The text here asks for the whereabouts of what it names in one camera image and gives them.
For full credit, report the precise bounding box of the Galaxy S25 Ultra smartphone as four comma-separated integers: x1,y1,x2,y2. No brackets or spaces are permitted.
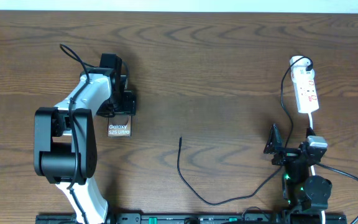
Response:
108,115,132,138

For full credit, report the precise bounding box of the black USB charging cable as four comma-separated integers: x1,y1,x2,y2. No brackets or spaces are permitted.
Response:
177,55,314,207

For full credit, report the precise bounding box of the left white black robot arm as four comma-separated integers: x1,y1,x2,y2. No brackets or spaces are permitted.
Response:
34,54,136,223

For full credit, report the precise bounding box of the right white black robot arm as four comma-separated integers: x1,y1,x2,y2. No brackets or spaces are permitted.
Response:
264,124,332,223

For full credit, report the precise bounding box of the white USB charger adapter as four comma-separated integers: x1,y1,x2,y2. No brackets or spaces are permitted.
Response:
290,55,313,72

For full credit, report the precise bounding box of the white power strip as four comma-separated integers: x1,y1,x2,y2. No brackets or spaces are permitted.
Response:
291,67,319,114

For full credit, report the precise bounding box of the right camera black cable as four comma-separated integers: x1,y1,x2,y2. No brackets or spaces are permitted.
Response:
314,162,358,224

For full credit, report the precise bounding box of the camera black cable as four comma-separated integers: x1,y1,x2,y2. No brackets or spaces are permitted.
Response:
314,162,358,224
59,43,96,224

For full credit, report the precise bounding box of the left camera black cable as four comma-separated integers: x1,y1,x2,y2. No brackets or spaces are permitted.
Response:
59,43,96,224

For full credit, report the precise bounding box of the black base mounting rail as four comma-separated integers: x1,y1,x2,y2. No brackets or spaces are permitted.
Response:
35,211,347,224

